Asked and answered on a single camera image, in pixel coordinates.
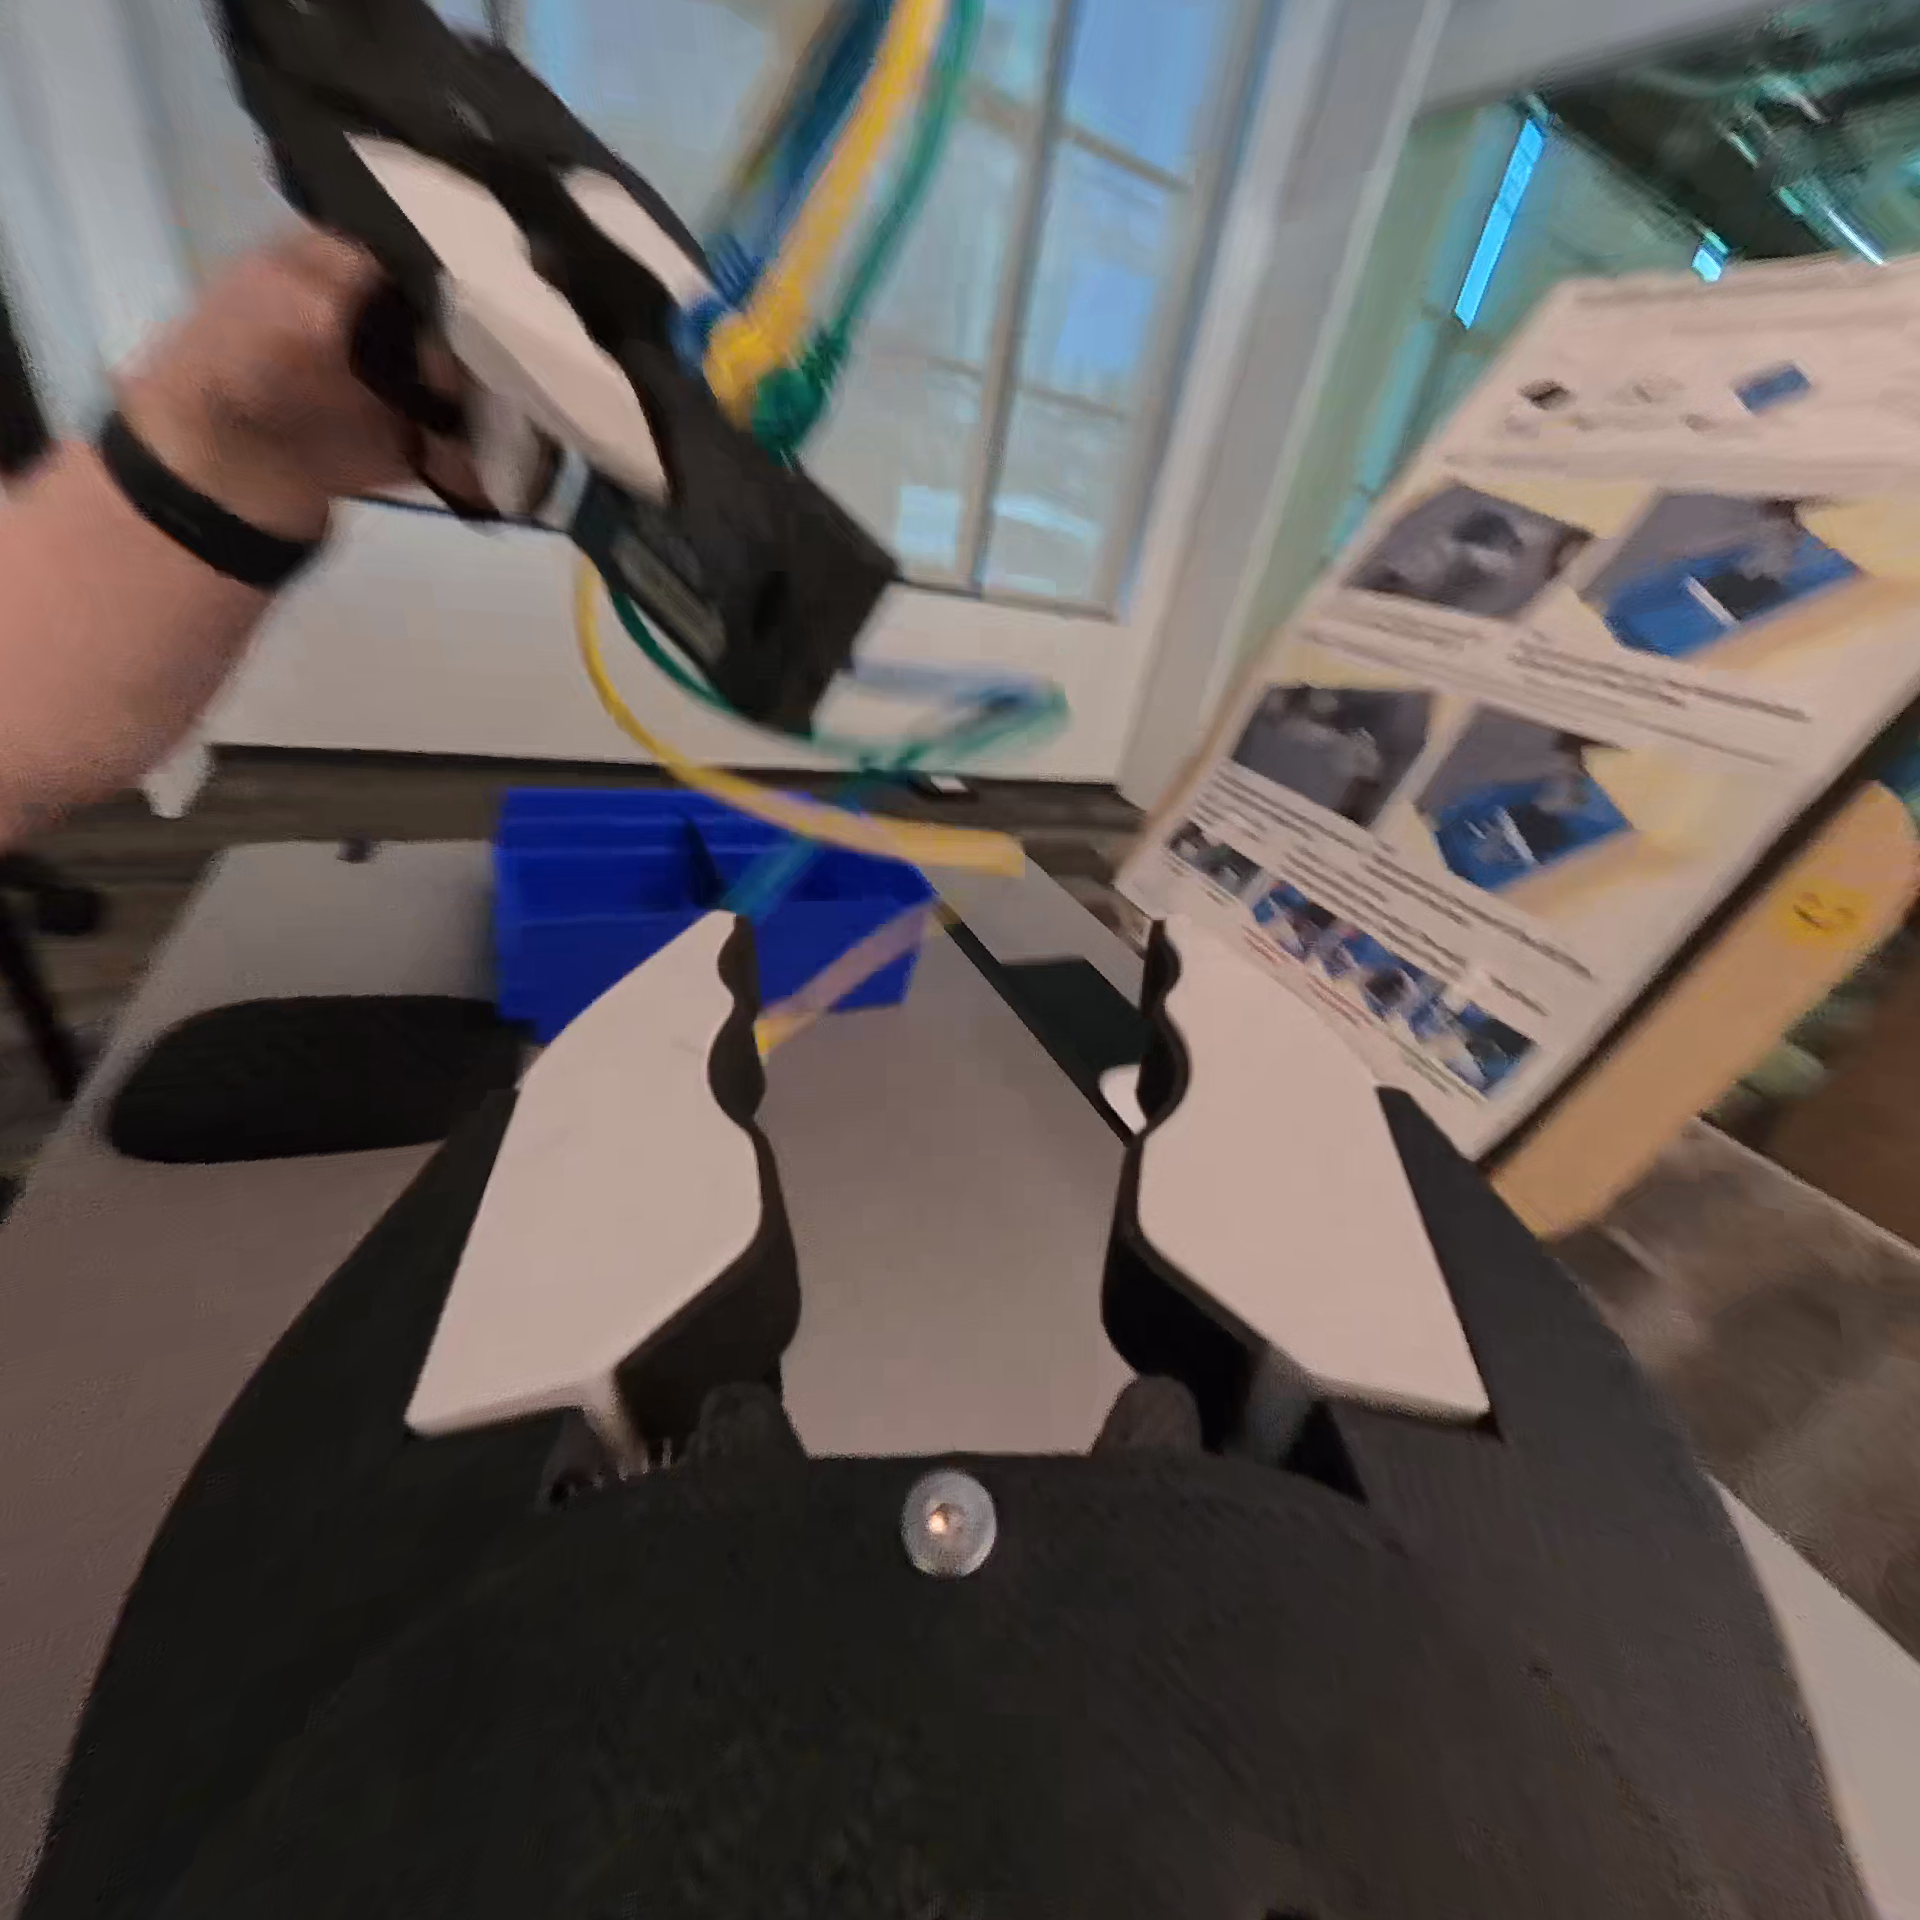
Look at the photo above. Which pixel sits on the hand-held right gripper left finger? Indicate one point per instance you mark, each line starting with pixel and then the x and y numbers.
pixel 600 1185

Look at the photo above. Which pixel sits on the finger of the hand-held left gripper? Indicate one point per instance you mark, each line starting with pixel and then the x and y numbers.
pixel 639 224
pixel 524 345

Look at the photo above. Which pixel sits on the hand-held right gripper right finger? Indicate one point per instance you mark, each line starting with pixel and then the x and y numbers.
pixel 1305 1200

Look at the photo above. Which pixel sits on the black network switch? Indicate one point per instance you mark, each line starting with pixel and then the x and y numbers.
pixel 751 557

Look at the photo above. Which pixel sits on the person's left forearm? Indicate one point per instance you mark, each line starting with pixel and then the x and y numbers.
pixel 89 645

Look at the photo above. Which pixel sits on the person's left hand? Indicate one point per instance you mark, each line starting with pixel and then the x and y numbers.
pixel 241 376

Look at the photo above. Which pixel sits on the blue plastic bin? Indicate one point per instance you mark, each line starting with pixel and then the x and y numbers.
pixel 600 902

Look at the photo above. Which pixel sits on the large window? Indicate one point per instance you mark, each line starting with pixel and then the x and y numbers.
pixel 1109 300

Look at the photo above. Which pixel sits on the black office chair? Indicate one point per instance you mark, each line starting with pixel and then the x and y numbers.
pixel 31 902

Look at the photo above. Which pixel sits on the printed instruction sheet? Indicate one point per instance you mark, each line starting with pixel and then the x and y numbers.
pixel 1575 599

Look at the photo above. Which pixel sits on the glass partition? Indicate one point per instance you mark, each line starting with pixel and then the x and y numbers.
pixel 1621 182

